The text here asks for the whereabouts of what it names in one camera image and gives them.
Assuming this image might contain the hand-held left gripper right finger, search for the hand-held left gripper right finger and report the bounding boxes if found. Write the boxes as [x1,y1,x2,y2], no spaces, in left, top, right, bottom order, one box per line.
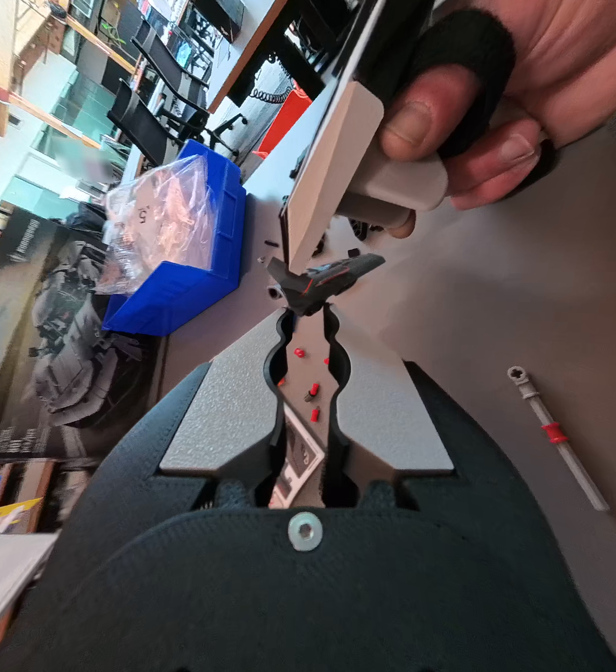
[321,304,455,489]

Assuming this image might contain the black mesh office chair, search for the black mesh office chair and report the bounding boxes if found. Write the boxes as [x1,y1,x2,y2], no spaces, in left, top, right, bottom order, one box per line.
[106,79,209,167]
[129,23,249,156]

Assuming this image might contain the clear plastic bag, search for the clear plastic bag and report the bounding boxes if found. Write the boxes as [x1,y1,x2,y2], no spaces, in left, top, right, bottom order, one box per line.
[94,155,221,296]

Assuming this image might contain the lego sticker sheet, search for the lego sticker sheet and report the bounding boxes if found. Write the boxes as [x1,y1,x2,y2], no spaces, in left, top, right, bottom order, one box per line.
[268,403,326,509]

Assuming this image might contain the wooden desk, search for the wooden desk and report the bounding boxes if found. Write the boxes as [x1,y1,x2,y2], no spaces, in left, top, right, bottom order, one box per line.
[205,0,291,114]

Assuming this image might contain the red orange box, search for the red orange box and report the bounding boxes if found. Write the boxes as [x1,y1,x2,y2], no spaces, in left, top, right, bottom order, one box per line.
[252,89,314,159]

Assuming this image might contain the grey lego axle red bush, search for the grey lego axle red bush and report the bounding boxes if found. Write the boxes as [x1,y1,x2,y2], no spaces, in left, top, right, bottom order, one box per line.
[506,366,611,513]

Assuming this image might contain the black coiled cable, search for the black coiled cable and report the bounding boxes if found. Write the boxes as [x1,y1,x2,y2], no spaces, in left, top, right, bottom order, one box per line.
[249,86,294,105]

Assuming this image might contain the small black lego pieces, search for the small black lego pieces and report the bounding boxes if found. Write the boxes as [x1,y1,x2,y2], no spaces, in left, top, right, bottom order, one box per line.
[346,220,386,258]

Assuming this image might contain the person's right hand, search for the person's right hand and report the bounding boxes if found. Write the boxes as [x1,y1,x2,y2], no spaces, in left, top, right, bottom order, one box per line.
[381,0,616,239]

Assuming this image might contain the blue plastic bin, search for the blue plastic bin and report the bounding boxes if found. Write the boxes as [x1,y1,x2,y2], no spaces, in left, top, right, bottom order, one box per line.
[102,139,248,337]

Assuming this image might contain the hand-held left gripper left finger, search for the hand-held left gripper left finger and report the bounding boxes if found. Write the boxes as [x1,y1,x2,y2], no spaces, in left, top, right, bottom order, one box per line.
[159,309,297,481]

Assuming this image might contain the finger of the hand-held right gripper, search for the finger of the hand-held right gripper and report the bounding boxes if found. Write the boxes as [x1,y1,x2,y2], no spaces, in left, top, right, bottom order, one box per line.
[279,81,386,272]

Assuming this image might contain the stack of colourful booklets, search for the stack of colourful booklets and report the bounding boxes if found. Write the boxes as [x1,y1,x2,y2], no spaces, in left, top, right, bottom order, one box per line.
[0,459,58,534]

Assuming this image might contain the black lego set box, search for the black lego set box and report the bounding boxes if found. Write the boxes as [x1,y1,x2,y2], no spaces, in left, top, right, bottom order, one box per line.
[0,207,168,464]

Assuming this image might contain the dark grey lego wing piece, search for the dark grey lego wing piece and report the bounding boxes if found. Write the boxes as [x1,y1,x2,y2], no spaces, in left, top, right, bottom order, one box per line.
[266,252,387,318]

